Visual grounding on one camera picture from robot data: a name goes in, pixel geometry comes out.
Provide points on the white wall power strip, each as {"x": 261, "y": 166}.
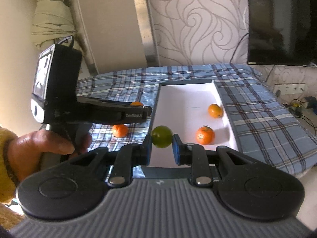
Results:
{"x": 289, "y": 89}

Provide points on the large stemmed orange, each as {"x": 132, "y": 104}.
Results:
{"x": 205, "y": 135}

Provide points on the small mandarin orange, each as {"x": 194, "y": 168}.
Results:
{"x": 137, "y": 103}

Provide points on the grey white cardboard box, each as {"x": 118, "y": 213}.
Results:
{"x": 183, "y": 107}

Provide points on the green fruit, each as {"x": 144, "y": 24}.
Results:
{"x": 162, "y": 136}

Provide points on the black wall television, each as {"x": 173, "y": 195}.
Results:
{"x": 282, "y": 32}

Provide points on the blue plaid tablecloth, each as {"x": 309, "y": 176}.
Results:
{"x": 265, "y": 129}

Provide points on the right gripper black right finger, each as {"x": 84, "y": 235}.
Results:
{"x": 245, "y": 186}

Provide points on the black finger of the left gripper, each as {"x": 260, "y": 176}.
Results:
{"x": 146, "y": 111}

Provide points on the yellow sleeve forearm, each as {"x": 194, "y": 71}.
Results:
{"x": 9, "y": 181}

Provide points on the person left hand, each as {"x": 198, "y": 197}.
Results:
{"x": 25, "y": 152}

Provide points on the wrinkled large orange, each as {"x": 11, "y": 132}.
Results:
{"x": 120, "y": 131}

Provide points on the knotted green curtain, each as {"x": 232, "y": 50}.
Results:
{"x": 52, "y": 22}

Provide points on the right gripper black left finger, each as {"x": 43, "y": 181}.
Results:
{"x": 75, "y": 187}

